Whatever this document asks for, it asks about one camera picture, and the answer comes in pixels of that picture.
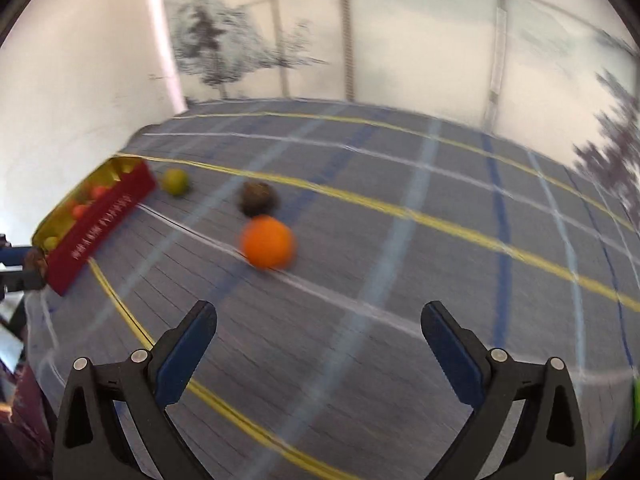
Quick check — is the landscape painted screen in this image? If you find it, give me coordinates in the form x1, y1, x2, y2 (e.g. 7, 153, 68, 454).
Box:
160, 0, 640, 221

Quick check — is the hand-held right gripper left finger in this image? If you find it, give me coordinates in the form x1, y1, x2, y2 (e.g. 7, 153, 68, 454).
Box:
52, 300, 218, 480

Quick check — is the orange mandarin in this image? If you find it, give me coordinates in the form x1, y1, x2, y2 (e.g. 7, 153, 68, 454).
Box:
240, 215, 297, 271

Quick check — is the grey plaid tablecloth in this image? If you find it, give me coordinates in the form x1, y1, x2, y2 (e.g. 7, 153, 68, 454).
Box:
20, 99, 640, 480

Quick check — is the dark brown passion fruit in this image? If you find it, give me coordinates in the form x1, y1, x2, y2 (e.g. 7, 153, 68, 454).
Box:
238, 181, 281, 218
25, 247, 51, 291

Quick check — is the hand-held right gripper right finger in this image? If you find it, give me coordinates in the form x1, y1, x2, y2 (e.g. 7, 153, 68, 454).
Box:
421, 301, 587, 480

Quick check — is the red and gold tin box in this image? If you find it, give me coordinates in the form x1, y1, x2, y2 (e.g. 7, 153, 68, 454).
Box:
32, 156, 157, 297

